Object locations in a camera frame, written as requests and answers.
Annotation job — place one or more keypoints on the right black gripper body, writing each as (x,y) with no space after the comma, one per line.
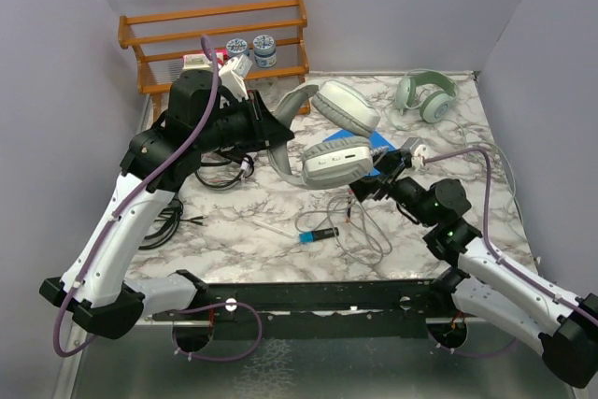
(409,194)

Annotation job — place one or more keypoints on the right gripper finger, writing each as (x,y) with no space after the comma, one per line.
(369,188)
(393,162)

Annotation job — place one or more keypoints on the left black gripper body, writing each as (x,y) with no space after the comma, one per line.
(236,124)

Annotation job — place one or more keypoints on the black white headphones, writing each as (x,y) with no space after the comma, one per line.
(223,170)

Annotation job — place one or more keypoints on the grey white headphones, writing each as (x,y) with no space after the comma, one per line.
(349,110)

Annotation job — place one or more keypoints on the black blue headphones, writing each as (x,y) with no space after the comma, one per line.
(166,225)

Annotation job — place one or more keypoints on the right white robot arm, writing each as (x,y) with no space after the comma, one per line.
(484,281)

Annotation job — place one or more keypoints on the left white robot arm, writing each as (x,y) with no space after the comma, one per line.
(202,116)

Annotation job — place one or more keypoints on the mint green headphones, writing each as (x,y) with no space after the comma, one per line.
(430,92)

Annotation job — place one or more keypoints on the red pen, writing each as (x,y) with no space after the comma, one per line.
(348,211)

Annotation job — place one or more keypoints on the blue notebook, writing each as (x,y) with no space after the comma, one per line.
(378,142)

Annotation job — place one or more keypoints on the blue black highlighter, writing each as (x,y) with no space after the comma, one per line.
(318,235)

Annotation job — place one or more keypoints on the right blue white jar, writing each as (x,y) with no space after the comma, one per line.
(264,50)

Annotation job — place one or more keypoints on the blue white jar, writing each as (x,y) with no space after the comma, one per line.
(237,46)
(264,50)

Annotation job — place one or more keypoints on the white red box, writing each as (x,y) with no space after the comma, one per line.
(195,61)

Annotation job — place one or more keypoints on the left blue white jar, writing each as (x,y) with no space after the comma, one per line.
(237,46)

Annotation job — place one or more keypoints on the white stick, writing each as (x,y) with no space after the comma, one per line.
(274,229)

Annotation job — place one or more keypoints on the wooden shelf rack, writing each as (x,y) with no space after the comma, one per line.
(159,41)

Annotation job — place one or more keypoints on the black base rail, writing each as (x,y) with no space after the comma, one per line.
(316,310)

